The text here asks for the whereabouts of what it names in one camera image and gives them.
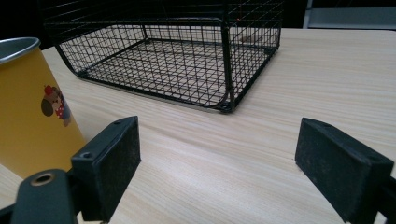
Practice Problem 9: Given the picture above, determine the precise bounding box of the grey metal shelf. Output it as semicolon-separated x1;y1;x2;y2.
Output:
303;0;396;31

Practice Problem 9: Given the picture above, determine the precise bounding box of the black wire mesh rack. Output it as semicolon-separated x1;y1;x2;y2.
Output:
40;0;285;114

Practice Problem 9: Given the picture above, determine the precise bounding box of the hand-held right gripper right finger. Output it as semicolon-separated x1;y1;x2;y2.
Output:
294;117;395;224

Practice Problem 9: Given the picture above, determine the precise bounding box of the yellow cup with cartoon print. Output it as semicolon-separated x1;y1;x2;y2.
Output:
0;36;87;179

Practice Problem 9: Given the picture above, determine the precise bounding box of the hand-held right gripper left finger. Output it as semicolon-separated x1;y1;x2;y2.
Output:
70;116;142;224

